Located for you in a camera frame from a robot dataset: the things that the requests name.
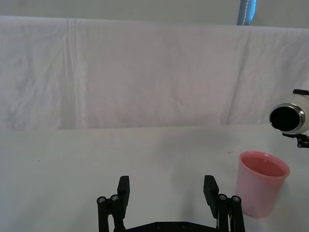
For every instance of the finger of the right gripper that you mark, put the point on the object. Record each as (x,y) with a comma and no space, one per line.
(301,92)
(303,141)

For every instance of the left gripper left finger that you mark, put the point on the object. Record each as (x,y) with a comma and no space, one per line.
(123,191)

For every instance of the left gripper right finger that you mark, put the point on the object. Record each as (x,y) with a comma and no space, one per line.
(211,191)

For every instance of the cream vacuum bottle steel neck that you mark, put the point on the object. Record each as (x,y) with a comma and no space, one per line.
(300,100)

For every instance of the pink plastic cup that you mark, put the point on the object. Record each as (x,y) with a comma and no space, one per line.
(256,193)

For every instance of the white table cloth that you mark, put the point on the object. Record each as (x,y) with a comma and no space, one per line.
(72,169)

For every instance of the white curtain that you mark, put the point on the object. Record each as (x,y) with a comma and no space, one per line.
(120,72)

